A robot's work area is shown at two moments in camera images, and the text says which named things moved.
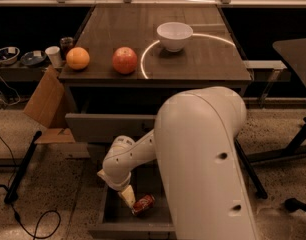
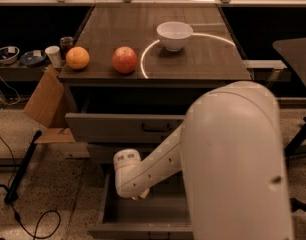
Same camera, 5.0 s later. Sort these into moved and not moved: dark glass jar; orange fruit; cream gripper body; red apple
Moved: cream gripper body
Not moved: dark glass jar; red apple; orange fruit
